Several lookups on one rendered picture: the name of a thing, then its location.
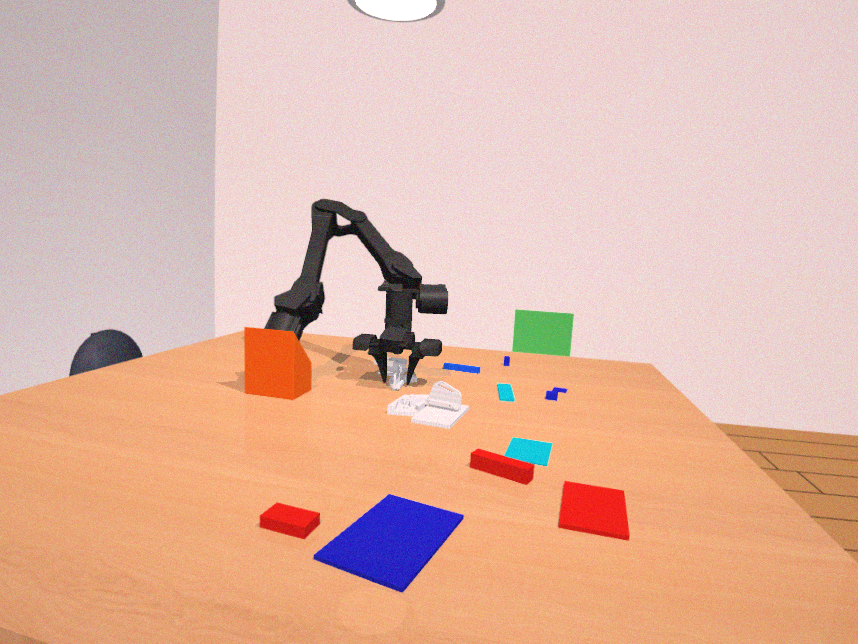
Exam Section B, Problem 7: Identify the teal flat rectangular plate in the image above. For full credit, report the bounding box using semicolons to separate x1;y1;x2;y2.
504;437;553;466

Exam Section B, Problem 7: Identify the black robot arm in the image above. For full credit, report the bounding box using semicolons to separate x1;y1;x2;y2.
264;199;448;354

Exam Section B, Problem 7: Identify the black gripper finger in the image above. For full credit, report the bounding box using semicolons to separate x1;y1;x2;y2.
406;354;425;385
367;352;387;383

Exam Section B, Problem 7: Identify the teal flat bar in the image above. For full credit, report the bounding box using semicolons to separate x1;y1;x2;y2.
497;383;515;402

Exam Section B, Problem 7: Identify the blue flat bar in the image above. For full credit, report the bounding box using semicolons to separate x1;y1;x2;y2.
443;363;481;374

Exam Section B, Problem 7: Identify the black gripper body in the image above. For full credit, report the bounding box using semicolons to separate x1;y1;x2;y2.
352;312;442;357

